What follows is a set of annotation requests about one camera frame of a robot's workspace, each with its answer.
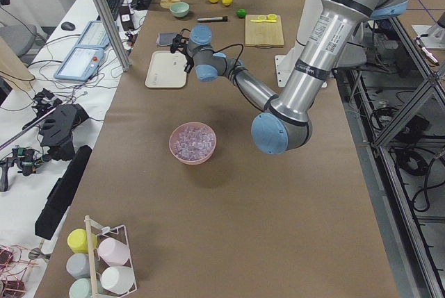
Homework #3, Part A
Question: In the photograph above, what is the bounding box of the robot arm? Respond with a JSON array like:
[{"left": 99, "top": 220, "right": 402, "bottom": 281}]
[{"left": 182, "top": 0, "right": 408, "bottom": 154}]

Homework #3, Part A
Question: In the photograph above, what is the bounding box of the clear ice cubes pile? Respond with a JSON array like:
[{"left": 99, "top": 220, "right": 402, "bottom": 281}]
[{"left": 173, "top": 126, "right": 216, "bottom": 161}]

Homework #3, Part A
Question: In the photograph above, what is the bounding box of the pink cup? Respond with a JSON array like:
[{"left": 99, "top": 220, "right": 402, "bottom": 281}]
[{"left": 97, "top": 238, "right": 130, "bottom": 266}]

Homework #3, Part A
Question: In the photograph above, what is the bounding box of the white cup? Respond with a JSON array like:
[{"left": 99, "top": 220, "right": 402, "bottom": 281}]
[{"left": 100, "top": 266, "right": 135, "bottom": 295}]

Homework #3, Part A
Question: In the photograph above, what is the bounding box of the yellow cup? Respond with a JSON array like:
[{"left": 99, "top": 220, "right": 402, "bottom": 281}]
[{"left": 67, "top": 229, "right": 88, "bottom": 254}]

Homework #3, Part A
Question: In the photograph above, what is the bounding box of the white cup rack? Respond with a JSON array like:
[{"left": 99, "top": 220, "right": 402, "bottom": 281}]
[{"left": 84, "top": 215, "right": 138, "bottom": 297}]

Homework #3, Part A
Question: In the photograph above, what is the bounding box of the grey cup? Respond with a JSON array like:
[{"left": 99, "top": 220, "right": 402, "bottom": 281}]
[{"left": 65, "top": 253, "right": 90, "bottom": 279}]

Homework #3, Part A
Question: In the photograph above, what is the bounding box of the mint cup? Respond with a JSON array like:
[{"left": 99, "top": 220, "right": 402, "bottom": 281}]
[{"left": 69, "top": 278, "right": 92, "bottom": 298}]

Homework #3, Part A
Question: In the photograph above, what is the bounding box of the pink bowl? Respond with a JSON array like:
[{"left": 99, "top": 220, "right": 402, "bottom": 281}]
[{"left": 169, "top": 122, "right": 216, "bottom": 165}]

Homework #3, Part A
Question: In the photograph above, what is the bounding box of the cream rabbit tray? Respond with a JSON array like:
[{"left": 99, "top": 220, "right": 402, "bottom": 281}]
[{"left": 145, "top": 51, "right": 187, "bottom": 89}]

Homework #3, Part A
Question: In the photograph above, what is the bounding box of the bamboo cutting board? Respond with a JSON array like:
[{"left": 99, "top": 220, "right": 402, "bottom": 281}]
[{"left": 245, "top": 15, "right": 284, "bottom": 47}]

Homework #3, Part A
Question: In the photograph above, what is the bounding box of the grey folded cloth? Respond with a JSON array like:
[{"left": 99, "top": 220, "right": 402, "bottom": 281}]
[{"left": 156, "top": 32, "right": 181, "bottom": 47}]

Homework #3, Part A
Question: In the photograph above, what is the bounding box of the steel muddler black tip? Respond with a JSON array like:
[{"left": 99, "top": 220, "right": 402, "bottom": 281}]
[{"left": 197, "top": 16, "right": 228, "bottom": 23}]

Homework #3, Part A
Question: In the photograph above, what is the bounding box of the yellow plastic knife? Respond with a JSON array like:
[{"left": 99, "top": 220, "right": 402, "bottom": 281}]
[{"left": 250, "top": 19, "right": 277, "bottom": 23}]

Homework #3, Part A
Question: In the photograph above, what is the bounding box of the green lime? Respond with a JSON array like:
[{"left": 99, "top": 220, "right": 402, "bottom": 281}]
[{"left": 236, "top": 8, "right": 247, "bottom": 19}]

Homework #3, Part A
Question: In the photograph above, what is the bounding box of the lower lemon slice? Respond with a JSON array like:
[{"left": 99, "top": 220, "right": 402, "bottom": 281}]
[{"left": 266, "top": 13, "right": 277, "bottom": 20}]

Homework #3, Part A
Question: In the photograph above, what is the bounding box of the mint green bowl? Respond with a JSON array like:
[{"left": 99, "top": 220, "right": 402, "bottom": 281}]
[{"left": 169, "top": 1, "right": 190, "bottom": 19}]

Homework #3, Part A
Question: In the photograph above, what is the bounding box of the teach pendant tablet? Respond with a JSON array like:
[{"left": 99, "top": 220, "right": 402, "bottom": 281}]
[{"left": 54, "top": 21, "right": 110, "bottom": 83}]

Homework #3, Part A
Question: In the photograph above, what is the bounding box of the black computer mouse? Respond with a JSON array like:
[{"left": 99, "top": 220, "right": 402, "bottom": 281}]
[{"left": 60, "top": 22, "right": 76, "bottom": 31}]

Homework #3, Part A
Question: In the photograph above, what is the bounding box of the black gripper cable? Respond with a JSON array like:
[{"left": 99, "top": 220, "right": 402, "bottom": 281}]
[{"left": 211, "top": 43, "right": 245, "bottom": 69}]

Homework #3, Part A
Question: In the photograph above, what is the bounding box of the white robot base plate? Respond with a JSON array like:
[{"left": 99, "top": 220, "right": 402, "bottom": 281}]
[{"left": 273, "top": 54, "right": 328, "bottom": 90}]

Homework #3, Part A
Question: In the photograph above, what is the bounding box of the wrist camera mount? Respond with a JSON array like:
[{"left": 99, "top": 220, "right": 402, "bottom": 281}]
[{"left": 170, "top": 28, "right": 194, "bottom": 74}]

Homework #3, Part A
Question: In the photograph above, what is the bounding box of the aluminium frame post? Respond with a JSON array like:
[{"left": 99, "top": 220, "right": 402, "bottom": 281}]
[{"left": 92, "top": 0, "right": 131, "bottom": 72}]

